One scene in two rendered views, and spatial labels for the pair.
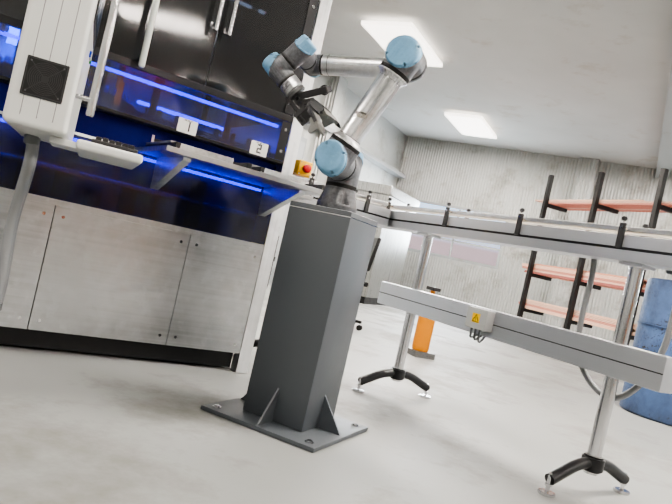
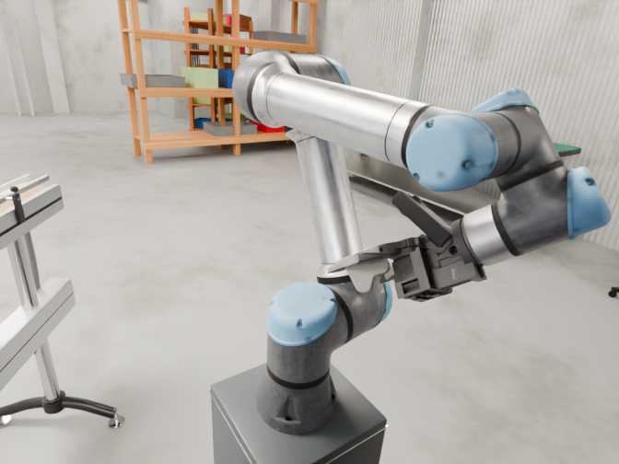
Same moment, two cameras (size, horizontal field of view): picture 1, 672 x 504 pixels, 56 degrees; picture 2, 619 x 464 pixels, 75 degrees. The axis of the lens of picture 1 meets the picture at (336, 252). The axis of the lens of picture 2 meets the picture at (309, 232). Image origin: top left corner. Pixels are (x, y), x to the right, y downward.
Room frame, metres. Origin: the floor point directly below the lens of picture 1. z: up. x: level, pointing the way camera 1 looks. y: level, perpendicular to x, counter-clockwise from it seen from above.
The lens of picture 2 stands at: (2.85, 0.32, 1.39)
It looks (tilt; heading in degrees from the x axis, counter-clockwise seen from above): 23 degrees down; 208
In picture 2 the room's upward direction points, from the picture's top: 4 degrees clockwise
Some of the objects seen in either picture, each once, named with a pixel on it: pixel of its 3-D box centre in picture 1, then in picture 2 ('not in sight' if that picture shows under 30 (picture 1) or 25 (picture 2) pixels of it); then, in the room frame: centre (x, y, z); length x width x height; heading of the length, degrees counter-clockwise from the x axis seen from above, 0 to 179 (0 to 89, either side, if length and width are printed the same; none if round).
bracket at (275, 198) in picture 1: (280, 203); not in sight; (2.76, 0.28, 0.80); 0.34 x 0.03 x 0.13; 33
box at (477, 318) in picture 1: (479, 319); not in sight; (2.76, -0.68, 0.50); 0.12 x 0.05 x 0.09; 33
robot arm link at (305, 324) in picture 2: (345, 166); (303, 327); (2.33, 0.04, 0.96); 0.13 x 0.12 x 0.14; 163
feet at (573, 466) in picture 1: (589, 474); (56, 410); (2.28, -1.06, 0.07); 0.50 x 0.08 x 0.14; 123
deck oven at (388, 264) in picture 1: (364, 243); not in sight; (10.19, -0.42, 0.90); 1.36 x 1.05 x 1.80; 154
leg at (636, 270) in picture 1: (613, 368); (36, 328); (2.28, -1.06, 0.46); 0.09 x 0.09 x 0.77; 33
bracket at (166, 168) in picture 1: (169, 174); not in sight; (2.49, 0.70, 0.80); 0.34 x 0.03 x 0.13; 33
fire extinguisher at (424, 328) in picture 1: (426, 321); not in sight; (4.98, -0.82, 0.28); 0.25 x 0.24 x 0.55; 65
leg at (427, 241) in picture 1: (412, 307); not in sight; (3.25, -0.44, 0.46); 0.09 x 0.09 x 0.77; 33
